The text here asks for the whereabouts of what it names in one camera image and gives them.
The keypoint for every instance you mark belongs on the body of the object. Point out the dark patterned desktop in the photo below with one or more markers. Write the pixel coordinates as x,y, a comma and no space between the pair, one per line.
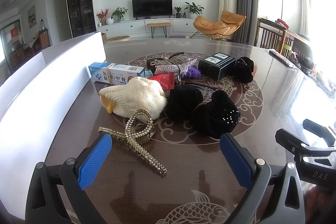
262,121

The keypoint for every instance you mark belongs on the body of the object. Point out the white television cabinet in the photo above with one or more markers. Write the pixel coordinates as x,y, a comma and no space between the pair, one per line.
126,27

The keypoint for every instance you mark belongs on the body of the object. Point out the cream knit scrunchie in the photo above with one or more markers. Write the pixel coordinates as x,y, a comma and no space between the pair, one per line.
136,98

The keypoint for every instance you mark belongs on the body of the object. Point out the rhinestone bow hair claw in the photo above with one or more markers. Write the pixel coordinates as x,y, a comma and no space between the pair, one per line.
168,67

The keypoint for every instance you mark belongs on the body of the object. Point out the purple floor mat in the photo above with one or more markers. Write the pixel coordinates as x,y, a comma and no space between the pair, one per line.
176,36

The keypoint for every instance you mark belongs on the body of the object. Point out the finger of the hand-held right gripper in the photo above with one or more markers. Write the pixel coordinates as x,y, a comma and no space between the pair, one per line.
320,132
291,141

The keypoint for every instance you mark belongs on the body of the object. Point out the white round vase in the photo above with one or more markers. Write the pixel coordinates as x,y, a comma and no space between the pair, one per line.
109,21

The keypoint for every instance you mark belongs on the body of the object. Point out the wooden bench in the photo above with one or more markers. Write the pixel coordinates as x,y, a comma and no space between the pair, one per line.
158,24

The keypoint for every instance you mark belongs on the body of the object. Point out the white cardboard box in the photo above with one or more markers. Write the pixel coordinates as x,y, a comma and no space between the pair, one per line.
52,77

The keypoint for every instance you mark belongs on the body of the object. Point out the red door banner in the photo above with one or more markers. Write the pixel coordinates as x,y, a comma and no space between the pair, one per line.
15,35

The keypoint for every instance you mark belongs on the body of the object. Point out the brown cardboard box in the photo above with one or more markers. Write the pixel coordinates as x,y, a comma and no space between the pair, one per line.
103,36

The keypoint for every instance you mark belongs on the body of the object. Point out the ceiling lamp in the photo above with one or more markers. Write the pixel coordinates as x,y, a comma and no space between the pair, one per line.
10,1

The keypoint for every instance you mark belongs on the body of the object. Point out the black printed box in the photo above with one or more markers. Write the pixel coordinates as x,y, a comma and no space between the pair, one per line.
212,69

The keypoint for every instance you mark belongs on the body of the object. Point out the orange lounge chair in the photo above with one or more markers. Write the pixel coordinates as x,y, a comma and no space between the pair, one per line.
215,26

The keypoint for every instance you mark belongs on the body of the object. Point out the black scrunchie with rhinestones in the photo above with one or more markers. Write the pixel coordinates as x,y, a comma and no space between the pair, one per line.
212,116

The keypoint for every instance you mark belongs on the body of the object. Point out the gold pearl hair clip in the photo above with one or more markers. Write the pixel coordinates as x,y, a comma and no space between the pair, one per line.
131,132

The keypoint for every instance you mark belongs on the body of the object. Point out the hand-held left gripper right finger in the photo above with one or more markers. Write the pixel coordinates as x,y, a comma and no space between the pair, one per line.
236,161

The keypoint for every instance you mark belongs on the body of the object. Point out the white sheer curtain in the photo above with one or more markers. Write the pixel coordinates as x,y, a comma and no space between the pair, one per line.
307,3

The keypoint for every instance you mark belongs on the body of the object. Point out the green plastic stool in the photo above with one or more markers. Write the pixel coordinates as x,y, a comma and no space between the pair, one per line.
288,50

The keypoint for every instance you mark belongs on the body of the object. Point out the purple plastic toy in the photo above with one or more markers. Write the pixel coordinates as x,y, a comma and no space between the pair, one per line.
194,73

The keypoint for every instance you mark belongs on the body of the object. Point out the small potted plant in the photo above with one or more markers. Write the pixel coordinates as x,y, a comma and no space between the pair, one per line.
178,11

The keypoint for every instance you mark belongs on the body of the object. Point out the red flowers in vase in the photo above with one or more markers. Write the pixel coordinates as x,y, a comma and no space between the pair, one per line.
103,15

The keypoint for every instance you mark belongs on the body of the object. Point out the red packet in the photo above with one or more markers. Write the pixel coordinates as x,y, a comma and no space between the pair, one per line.
162,81

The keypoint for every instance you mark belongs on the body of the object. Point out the blue white ointment box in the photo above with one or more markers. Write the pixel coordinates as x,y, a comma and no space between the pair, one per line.
115,74

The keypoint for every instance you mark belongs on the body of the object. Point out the clear safety glasses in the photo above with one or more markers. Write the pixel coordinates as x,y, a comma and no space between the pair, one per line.
210,88

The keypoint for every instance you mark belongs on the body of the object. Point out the wooden side table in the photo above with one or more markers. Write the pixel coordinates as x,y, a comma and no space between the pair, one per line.
294,35

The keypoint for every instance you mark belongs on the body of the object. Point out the flat screen television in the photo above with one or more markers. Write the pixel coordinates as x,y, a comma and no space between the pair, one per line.
152,6

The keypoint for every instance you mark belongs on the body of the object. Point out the large potted plant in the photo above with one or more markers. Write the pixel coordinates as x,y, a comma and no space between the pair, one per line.
193,8

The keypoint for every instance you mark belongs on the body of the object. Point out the person's right hand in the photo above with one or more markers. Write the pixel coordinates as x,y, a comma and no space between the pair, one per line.
319,199

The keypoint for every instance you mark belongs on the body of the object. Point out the green plant in vase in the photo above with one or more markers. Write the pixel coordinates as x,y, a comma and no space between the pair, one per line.
120,13

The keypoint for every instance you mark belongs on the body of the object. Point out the wall painting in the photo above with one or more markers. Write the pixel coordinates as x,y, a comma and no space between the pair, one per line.
31,16

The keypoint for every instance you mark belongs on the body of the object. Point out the beige pet bed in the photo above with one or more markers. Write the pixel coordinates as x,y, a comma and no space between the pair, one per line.
118,38

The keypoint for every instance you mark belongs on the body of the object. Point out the wooden dining chair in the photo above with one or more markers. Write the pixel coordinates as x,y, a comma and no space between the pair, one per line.
44,39

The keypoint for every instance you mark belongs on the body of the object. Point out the red cloth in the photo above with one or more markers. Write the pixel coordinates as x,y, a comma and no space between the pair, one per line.
282,22

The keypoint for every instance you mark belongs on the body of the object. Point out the small teal object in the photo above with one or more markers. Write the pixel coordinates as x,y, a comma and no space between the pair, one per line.
148,73

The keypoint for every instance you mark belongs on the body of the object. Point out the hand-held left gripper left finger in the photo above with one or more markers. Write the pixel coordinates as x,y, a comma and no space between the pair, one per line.
94,161

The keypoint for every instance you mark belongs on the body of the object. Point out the clear plastic packet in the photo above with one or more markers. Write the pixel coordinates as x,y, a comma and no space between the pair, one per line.
283,60

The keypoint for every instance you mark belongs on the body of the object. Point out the plain black scrunchie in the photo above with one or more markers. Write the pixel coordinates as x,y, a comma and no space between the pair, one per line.
183,103

